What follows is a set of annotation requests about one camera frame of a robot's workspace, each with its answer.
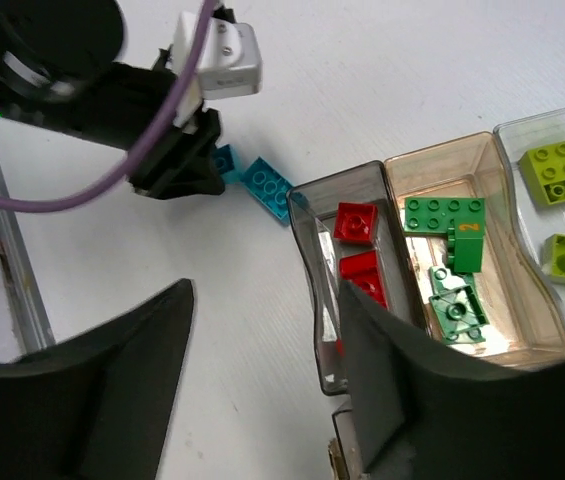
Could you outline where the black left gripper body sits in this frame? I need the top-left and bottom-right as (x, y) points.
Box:
(0, 1), (179, 151)

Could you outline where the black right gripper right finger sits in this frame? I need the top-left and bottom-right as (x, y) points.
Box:
(338, 282), (565, 479)

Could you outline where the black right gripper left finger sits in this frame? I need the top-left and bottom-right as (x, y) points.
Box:
(0, 279), (194, 479)

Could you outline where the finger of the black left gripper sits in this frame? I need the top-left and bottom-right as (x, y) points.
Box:
(129, 109), (225, 200)

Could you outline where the blue small lego brick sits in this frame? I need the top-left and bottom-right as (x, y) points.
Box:
(212, 144), (242, 184)

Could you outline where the blue long lego brick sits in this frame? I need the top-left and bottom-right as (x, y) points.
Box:
(240, 157), (292, 226)

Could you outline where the red curved lego piece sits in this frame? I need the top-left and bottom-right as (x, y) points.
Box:
(335, 339), (345, 357)

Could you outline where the green lego piece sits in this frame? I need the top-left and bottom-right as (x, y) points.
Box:
(429, 266), (489, 345)

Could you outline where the red long lego brick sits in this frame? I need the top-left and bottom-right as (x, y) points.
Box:
(339, 251), (389, 309)

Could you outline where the green small lego brick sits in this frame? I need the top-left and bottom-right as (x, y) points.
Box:
(447, 221), (485, 274)

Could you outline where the small red lego brick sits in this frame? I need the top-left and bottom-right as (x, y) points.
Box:
(333, 202), (379, 246)

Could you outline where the green long lego brick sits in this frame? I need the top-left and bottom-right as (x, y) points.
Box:
(403, 196), (486, 236)

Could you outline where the lime sloped lego brick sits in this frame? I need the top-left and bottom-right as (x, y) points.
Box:
(519, 141), (565, 208)

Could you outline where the orange wavy container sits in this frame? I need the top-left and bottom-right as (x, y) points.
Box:
(385, 133), (565, 369)

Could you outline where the grey wavy container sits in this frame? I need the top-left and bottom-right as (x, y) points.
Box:
(286, 160), (426, 397)

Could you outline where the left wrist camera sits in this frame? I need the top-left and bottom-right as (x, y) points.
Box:
(173, 1), (263, 128)

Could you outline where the aluminium table rail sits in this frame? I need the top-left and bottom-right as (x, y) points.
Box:
(0, 166), (55, 352)

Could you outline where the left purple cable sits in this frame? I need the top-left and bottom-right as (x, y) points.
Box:
(0, 0), (216, 215)

